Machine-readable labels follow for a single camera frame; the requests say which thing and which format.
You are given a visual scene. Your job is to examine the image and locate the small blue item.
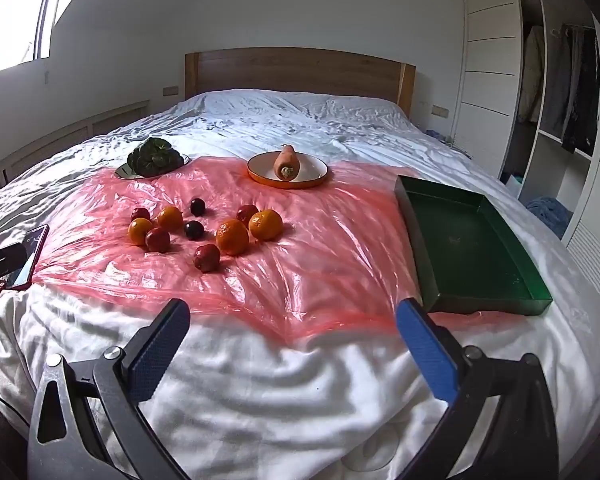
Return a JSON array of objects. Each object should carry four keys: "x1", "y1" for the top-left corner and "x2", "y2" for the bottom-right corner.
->
[{"x1": 425, "y1": 129, "x2": 473, "y2": 158}]

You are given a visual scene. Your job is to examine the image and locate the small orange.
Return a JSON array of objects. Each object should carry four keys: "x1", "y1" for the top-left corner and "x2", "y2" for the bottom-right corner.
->
[
  {"x1": 156, "y1": 205, "x2": 184, "y2": 232},
  {"x1": 128, "y1": 217, "x2": 154, "y2": 247}
]

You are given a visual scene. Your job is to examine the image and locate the carrot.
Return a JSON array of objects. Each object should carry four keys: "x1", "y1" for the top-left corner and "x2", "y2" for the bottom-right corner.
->
[{"x1": 272, "y1": 144, "x2": 301, "y2": 181}]

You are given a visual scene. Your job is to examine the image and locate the window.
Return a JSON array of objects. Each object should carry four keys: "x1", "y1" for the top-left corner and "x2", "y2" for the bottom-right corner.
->
[{"x1": 0, "y1": 0, "x2": 106, "y2": 77}]

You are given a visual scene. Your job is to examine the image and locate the wooden headboard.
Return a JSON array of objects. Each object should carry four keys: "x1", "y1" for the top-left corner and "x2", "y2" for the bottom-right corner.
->
[{"x1": 185, "y1": 47, "x2": 417, "y2": 118}]

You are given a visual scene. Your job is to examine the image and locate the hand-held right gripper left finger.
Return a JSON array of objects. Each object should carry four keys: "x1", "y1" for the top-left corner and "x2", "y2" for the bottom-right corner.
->
[{"x1": 27, "y1": 298, "x2": 191, "y2": 480}]

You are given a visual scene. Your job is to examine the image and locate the orange-rimmed white plate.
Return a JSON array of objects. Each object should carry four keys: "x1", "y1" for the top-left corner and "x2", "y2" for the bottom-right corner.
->
[{"x1": 246, "y1": 151, "x2": 329, "y2": 190}]

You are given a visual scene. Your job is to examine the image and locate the pink plastic sheet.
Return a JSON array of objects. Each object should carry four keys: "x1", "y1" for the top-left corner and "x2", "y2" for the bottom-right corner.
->
[{"x1": 30, "y1": 155, "x2": 516, "y2": 346}]

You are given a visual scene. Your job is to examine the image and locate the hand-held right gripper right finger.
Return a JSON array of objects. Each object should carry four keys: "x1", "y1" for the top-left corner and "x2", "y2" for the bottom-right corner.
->
[{"x1": 396, "y1": 297, "x2": 561, "y2": 480}]

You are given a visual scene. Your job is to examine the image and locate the large orange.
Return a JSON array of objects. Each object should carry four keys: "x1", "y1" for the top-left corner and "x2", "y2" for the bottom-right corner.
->
[
  {"x1": 248, "y1": 208, "x2": 284, "y2": 241},
  {"x1": 215, "y1": 218, "x2": 250, "y2": 256}
]

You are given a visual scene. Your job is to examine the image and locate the wooden side panel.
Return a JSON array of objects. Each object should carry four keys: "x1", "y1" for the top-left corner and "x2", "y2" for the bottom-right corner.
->
[{"x1": 0, "y1": 101, "x2": 151, "y2": 196}]

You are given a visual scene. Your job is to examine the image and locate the white wardrobe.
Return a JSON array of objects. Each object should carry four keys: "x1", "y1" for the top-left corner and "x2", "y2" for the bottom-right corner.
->
[{"x1": 450, "y1": 0, "x2": 600, "y2": 286}]

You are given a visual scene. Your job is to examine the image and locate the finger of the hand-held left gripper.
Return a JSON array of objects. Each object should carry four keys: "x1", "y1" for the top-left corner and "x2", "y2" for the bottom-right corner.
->
[{"x1": 0, "y1": 243, "x2": 27, "y2": 279}]

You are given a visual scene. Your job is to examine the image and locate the green tray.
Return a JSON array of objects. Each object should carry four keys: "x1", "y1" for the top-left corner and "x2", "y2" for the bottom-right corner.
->
[{"x1": 394, "y1": 175, "x2": 553, "y2": 317}]

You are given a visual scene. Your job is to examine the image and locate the phone in red case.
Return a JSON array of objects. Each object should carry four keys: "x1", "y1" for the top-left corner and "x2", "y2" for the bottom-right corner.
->
[{"x1": 2, "y1": 224, "x2": 50, "y2": 291}]

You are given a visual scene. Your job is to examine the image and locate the blue knitted cloth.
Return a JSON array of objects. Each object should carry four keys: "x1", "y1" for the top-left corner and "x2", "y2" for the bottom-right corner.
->
[{"x1": 525, "y1": 197, "x2": 573, "y2": 240}]

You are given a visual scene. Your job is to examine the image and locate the dark leafy greens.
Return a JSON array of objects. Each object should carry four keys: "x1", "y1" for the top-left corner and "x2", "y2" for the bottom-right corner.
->
[{"x1": 127, "y1": 137, "x2": 185, "y2": 177}]

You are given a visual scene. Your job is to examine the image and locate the beige hanging jacket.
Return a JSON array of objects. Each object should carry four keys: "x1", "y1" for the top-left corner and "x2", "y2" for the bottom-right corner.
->
[{"x1": 517, "y1": 25, "x2": 545, "y2": 123}]

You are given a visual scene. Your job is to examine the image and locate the dark hanging clothes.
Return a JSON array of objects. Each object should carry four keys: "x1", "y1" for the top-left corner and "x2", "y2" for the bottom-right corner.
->
[{"x1": 562, "y1": 24, "x2": 599, "y2": 156}]

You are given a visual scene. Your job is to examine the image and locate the grey hanging garment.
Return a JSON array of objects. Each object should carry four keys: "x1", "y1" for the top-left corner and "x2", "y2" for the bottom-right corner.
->
[{"x1": 542, "y1": 25, "x2": 573, "y2": 133}]

